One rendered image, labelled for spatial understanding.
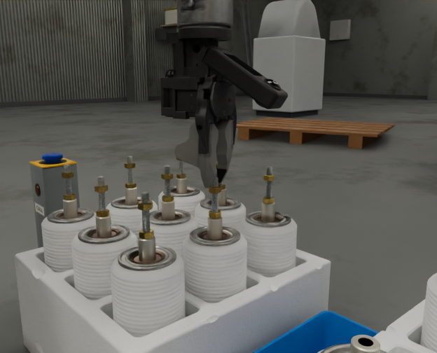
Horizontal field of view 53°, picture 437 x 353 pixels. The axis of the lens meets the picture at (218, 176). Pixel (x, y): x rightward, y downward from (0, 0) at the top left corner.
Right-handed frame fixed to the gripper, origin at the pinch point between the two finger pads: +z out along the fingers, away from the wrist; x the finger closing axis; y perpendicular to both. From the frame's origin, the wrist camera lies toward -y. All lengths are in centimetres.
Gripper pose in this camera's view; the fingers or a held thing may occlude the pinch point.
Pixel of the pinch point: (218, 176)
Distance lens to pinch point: 62.0
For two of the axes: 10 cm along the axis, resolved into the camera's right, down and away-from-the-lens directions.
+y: -8.9, -1.0, 4.4
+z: 0.0, 9.7, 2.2
